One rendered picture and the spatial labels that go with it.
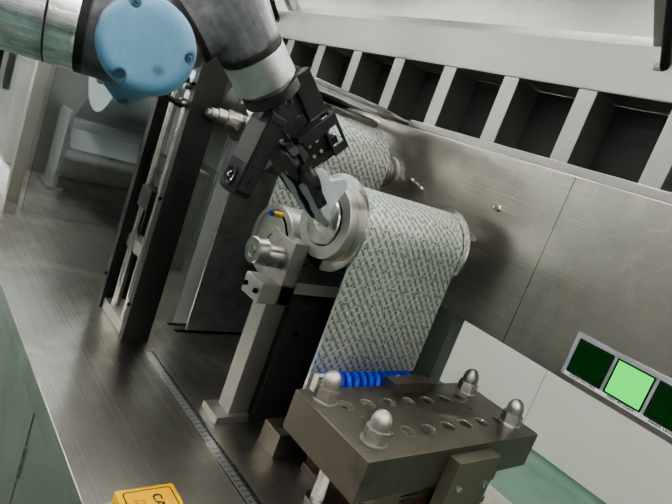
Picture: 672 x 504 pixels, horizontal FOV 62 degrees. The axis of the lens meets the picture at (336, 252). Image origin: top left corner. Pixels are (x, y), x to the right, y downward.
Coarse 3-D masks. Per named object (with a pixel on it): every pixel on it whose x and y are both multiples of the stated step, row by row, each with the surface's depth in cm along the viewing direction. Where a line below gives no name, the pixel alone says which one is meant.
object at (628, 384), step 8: (616, 368) 80; (624, 368) 79; (632, 368) 79; (616, 376) 80; (624, 376) 79; (632, 376) 79; (640, 376) 78; (648, 376) 77; (608, 384) 81; (616, 384) 80; (624, 384) 79; (632, 384) 78; (640, 384) 78; (648, 384) 77; (608, 392) 81; (616, 392) 80; (624, 392) 79; (632, 392) 78; (640, 392) 78; (624, 400) 79; (632, 400) 78; (640, 400) 77
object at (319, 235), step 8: (336, 208) 80; (336, 216) 79; (312, 224) 83; (336, 224) 79; (312, 232) 83; (320, 232) 82; (328, 232) 80; (336, 232) 79; (312, 240) 83; (320, 240) 81; (328, 240) 80
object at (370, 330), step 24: (360, 288) 83; (336, 312) 81; (360, 312) 85; (384, 312) 88; (408, 312) 92; (432, 312) 96; (336, 336) 83; (360, 336) 87; (384, 336) 90; (408, 336) 94; (336, 360) 85; (360, 360) 89; (384, 360) 92; (408, 360) 97
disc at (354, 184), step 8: (336, 176) 84; (344, 176) 82; (352, 176) 81; (352, 184) 81; (360, 184) 80; (360, 192) 79; (360, 200) 79; (368, 200) 78; (360, 208) 79; (368, 208) 78; (360, 216) 79; (368, 216) 78; (360, 224) 78; (368, 224) 78; (360, 232) 78; (360, 240) 78; (352, 248) 79; (360, 248) 78; (344, 256) 80; (352, 256) 79; (320, 264) 84; (328, 264) 82; (336, 264) 81; (344, 264) 80
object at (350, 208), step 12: (348, 192) 79; (348, 204) 78; (348, 216) 78; (300, 228) 86; (348, 228) 78; (336, 240) 79; (348, 240) 78; (312, 252) 83; (324, 252) 81; (336, 252) 79
